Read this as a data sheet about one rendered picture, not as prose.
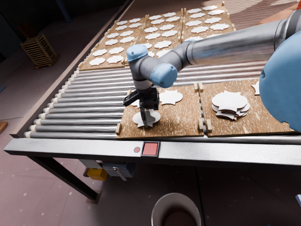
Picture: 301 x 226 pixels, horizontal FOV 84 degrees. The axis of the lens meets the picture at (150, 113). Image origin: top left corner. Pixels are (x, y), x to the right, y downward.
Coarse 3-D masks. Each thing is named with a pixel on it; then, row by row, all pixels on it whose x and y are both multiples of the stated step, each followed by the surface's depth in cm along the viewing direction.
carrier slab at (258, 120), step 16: (256, 80) 88; (208, 96) 87; (256, 96) 80; (208, 112) 80; (256, 112) 74; (224, 128) 72; (240, 128) 70; (256, 128) 69; (272, 128) 67; (288, 128) 66
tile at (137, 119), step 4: (152, 112) 83; (156, 112) 83; (136, 116) 83; (140, 116) 83; (156, 116) 81; (160, 116) 80; (136, 120) 81; (140, 120) 81; (156, 120) 79; (140, 124) 79; (148, 124) 78; (152, 124) 78
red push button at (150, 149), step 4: (148, 144) 75; (152, 144) 74; (156, 144) 74; (144, 148) 74; (148, 148) 73; (152, 148) 73; (156, 148) 73; (144, 152) 72; (148, 152) 72; (152, 152) 72
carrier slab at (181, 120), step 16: (192, 96) 89; (128, 112) 91; (160, 112) 86; (176, 112) 84; (192, 112) 82; (128, 128) 83; (144, 128) 81; (160, 128) 79; (176, 128) 77; (192, 128) 75
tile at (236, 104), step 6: (216, 96) 79; (222, 96) 78; (228, 96) 77; (234, 96) 76; (216, 102) 76; (222, 102) 75; (228, 102) 75; (234, 102) 74; (240, 102) 73; (222, 108) 73; (228, 108) 72; (234, 108) 72; (240, 108) 71
